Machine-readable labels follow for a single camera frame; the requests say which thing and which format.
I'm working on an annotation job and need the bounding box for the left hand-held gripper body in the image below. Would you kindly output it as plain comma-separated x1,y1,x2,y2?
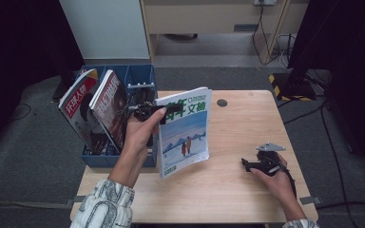
126,82,163,123

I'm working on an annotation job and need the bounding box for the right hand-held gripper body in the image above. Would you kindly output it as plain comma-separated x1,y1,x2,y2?
255,142,286,177

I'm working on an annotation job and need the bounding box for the blue plastic file rack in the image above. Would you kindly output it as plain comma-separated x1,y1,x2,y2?
77,64,159,169

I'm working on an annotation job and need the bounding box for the snowy landscape cover magazine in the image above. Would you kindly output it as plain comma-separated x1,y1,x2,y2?
155,85,213,180

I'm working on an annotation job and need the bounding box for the reddish brown cover magazine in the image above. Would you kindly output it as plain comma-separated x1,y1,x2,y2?
88,68,129,155

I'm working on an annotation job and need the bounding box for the portrait cover magazine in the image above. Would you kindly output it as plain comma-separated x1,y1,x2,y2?
57,67,109,156

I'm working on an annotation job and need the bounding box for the person's right hand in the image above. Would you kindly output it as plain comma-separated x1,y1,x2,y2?
249,154,296,200

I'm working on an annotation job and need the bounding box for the person's left hand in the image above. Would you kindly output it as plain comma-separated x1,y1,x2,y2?
121,107,167,160

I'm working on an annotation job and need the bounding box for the grey tape piece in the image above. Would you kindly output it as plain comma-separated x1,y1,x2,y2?
66,195,88,208
298,196,322,206

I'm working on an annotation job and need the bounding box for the white cabinet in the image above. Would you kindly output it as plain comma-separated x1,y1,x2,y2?
59,0,151,61

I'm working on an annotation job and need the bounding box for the beige wooden desk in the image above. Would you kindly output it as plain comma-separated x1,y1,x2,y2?
140,0,310,65

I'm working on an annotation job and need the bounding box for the dark curtain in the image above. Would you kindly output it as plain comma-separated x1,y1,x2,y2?
288,0,365,172
0,0,85,160

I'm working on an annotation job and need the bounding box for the white power strip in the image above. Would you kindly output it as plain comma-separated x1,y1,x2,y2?
253,0,278,7

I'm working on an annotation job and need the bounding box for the short black floor cable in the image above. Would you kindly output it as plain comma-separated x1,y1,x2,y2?
283,104,326,125

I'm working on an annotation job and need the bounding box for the long black floor cable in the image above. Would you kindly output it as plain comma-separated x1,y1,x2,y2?
315,101,365,212

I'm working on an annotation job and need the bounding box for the black hanging cable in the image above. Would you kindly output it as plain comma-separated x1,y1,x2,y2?
251,3,281,67

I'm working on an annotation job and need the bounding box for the white cable bundle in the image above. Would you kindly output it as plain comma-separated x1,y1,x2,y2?
275,33,297,69

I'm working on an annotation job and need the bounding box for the thin black floor cable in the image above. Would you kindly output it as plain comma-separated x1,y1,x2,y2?
10,103,32,122

